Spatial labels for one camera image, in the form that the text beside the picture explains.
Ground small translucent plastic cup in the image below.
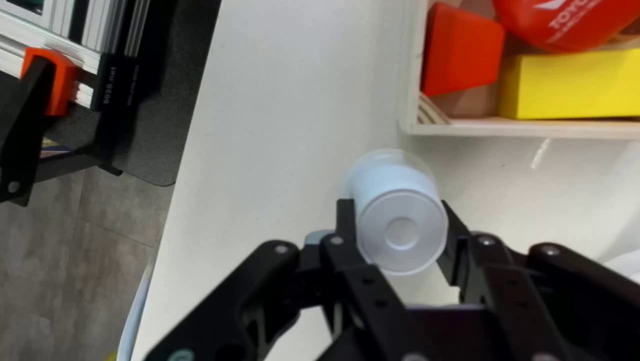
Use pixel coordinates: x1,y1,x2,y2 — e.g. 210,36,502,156
345,149,448,276

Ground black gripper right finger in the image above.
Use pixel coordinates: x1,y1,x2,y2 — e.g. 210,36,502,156
438,205,640,361

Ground yellow block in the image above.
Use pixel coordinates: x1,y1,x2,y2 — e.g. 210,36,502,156
498,49,640,120

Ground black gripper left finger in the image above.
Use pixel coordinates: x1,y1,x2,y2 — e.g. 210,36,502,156
144,198,428,361

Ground wooden box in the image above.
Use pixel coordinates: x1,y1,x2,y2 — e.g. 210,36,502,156
398,0,640,140

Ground white cable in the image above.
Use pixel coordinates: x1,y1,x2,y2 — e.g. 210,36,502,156
117,267,157,361

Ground red ball toy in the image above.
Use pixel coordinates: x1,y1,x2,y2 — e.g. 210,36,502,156
492,0,640,52

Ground orange block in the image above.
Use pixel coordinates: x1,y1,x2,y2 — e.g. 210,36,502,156
421,1,506,97

